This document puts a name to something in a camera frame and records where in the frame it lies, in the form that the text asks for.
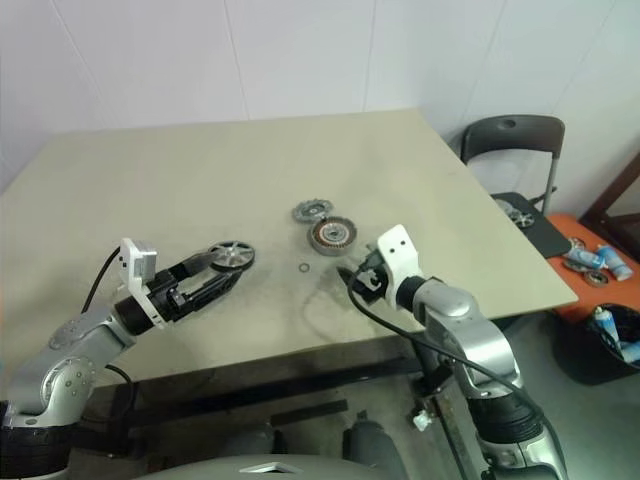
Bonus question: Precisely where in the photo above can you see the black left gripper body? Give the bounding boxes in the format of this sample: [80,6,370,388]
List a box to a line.
[148,267,197,323]

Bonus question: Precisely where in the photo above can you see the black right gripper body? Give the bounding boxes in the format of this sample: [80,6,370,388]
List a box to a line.
[352,249,390,305]

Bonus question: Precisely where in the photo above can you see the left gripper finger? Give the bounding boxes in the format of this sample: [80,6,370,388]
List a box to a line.
[177,249,224,277]
[192,267,251,307]

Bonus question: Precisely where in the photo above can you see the silver spoked rotor wheel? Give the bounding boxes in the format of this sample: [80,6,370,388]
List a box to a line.
[206,239,257,274]
[507,204,535,229]

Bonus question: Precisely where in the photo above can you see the motor stator with copper windings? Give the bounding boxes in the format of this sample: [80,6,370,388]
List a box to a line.
[305,215,359,257]

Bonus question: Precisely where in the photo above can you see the grey gear disc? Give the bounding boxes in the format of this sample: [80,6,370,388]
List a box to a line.
[291,199,330,224]

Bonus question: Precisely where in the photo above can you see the black flat strip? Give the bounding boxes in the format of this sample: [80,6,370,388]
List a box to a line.
[269,399,349,426]

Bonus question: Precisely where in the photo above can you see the dark rounded shape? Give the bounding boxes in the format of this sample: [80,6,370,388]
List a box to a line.
[342,409,409,480]
[224,419,291,456]

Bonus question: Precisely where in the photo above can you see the grey robot torso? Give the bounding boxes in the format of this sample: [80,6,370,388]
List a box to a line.
[144,452,381,480]

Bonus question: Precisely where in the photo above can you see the black folding chair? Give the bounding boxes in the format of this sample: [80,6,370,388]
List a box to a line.
[459,114,574,259]

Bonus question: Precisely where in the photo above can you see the orange stool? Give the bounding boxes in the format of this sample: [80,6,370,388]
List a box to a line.
[544,212,640,321]

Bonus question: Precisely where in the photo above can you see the white and blue tube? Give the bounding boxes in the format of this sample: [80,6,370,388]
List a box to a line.
[564,247,609,269]

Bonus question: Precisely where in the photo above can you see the black trash bin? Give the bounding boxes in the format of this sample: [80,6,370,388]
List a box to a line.
[554,302,640,386]

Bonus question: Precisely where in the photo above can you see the white blue tube in bin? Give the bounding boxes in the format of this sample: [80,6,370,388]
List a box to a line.
[592,307,626,351]

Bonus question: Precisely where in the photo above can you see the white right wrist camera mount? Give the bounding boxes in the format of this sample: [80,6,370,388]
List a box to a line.
[377,224,426,306]

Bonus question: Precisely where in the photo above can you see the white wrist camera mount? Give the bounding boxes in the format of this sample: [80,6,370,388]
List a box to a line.
[118,237,166,331]
[377,224,426,306]

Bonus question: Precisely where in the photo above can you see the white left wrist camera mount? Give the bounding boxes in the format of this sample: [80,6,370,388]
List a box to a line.
[118,237,166,331]

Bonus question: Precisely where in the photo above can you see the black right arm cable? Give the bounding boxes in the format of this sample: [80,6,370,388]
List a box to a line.
[347,272,569,480]

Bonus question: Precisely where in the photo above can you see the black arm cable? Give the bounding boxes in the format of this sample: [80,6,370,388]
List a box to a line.
[347,272,569,480]
[82,244,139,426]

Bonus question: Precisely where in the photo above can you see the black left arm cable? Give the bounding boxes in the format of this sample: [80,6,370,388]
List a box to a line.
[82,244,139,426]

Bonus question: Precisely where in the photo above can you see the black metal table frame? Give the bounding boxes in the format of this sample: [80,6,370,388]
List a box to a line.
[84,327,481,480]

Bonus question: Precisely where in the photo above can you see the dark wooden cabinet frame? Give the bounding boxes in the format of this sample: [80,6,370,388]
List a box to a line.
[579,149,640,256]

